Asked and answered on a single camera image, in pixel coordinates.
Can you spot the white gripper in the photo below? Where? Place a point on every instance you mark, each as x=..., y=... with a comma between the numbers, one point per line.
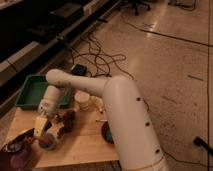
x=48, y=105

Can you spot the brush with red handle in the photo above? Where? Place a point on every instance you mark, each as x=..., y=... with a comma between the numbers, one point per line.
x=17, y=143

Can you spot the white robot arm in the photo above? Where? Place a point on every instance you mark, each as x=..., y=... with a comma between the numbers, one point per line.
x=132, y=131

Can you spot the purple bowl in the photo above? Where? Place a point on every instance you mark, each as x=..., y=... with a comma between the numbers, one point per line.
x=15, y=160

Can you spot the small grey cup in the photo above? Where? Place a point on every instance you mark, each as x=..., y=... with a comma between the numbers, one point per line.
x=47, y=141

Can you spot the brown stuffed toy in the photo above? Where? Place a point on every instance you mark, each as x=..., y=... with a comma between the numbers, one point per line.
x=67, y=120

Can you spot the green plastic tray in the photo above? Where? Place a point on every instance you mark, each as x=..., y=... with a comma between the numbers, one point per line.
x=36, y=88

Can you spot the white cylindrical container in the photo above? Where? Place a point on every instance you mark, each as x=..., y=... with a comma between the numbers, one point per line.
x=82, y=98

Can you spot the black power adapter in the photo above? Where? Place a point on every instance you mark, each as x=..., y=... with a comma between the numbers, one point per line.
x=79, y=70

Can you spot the office chair base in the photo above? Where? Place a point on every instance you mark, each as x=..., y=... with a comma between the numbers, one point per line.
x=134, y=4

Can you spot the black object floor right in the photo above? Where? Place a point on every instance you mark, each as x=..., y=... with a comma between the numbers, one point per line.
x=200, y=142

